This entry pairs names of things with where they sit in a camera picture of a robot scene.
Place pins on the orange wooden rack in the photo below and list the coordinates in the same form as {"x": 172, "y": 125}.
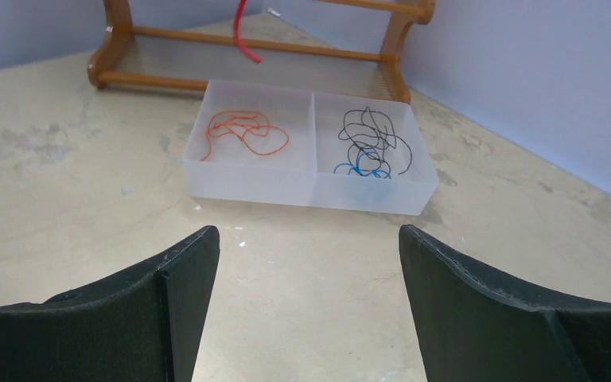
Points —
{"x": 144, "y": 56}

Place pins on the clear plastic tray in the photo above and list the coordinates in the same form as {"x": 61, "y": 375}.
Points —
{"x": 286, "y": 146}

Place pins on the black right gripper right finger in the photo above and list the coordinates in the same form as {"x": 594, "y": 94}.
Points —
{"x": 475, "y": 322}

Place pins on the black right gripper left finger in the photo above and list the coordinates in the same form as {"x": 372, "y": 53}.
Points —
{"x": 143, "y": 323}

